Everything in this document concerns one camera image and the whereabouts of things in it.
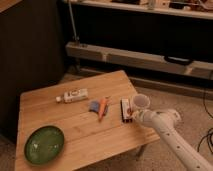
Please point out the black handle on beam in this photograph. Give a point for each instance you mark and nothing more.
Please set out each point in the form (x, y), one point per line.
(179, 61)

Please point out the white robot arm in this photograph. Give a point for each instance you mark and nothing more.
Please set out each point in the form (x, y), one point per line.
(163, 122)

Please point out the wooden table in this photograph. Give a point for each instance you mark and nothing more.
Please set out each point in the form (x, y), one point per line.
(87, 139)

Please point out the upper shelf with clutter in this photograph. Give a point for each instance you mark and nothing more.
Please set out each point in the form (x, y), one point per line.
(148, 8)

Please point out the white paper cup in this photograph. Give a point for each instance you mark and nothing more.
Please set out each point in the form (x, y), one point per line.
(139, 102)

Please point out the white plastic bottle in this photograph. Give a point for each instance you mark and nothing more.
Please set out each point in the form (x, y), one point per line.
(73, 96)

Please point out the grey metal stand pole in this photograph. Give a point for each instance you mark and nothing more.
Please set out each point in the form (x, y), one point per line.
(76, 38)

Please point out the orange carrot toy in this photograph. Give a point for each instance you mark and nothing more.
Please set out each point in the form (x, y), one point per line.
(102, 105)

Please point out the long grey metal beam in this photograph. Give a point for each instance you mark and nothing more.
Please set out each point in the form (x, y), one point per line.
(137, 59)

